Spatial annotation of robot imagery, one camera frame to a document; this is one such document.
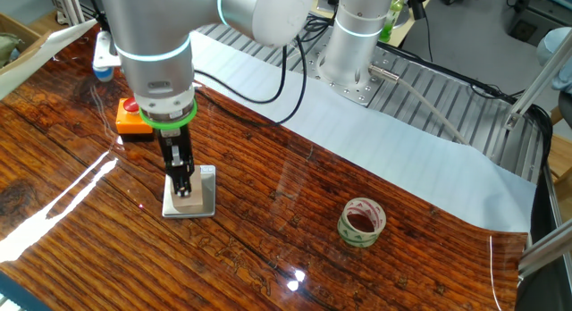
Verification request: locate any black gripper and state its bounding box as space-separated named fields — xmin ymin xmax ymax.
xmin=156 ymin=122 xmax=197 ymax=198

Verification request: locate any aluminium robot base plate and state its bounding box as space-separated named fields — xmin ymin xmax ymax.
xmin=307 ymin=27 xmax=403 ymax=107

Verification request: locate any orange emergency stop button box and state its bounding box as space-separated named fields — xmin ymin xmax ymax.
xmin=114 ymin=96 xmax=156 ymax=141

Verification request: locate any light wooden block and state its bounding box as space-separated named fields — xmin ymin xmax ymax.
xmin=172 ymin=167 xmax=206 ymax=214

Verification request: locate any blue underlay mat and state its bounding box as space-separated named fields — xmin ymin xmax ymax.
xmin=0 ymin=270 xmax=48 ymax=311

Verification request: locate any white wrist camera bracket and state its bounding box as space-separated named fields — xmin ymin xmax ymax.
xmin=91 ymin=29 xmax=122 ymax=83

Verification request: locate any person in pale clothing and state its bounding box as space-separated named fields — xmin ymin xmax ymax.
xmin=535 ymin=27 xmax=572 ymax=127

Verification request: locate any wood print table mat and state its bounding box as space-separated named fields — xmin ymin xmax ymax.
xmin=0 ymin=24 xmax=531 ymax=311

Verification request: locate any open cardboard box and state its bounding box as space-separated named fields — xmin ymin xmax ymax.
xmin=0 ymin=12 xmax=50 ymax=71

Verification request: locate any black cable bundle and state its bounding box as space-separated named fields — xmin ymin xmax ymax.
xmin=468 ymin=78 xmax=555 ymax=169

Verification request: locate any green bottle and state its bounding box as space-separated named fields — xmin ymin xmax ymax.
xmin=379 ymin=0 xmax=406 ymax=43

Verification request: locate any silver digital scale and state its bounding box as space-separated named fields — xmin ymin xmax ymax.
xmin=161 ymin=164 xmax=217 ymax=219

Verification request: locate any aluminium frame post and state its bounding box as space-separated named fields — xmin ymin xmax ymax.
xmin=504 ymin=42 xmax=572 ymax=131
xmin=517 ymin=219 xmax=572 ymax=279

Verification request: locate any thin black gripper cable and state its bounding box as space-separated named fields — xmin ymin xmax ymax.
xmin=192 ymin=33 xmax=309 ymax=127

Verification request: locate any grey base cable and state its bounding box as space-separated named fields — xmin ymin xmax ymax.
xmin=368 ymin=63 xmax=470 ymax=146

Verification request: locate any white table sheet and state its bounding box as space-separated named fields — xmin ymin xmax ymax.
xmin=189 ymin=31 xmax=537 ymax=234

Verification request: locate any patterned tape roll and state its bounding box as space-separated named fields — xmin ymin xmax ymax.
xmin=337 ymin=197 xmax=388 ymax=248

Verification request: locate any black camera stand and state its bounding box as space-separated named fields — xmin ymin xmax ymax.
xmin=405 ymin=0 xmax=434 ymax=62

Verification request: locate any black floor device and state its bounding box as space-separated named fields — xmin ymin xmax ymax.
xmin=507 ymin=2 xmax=558 ymax=46

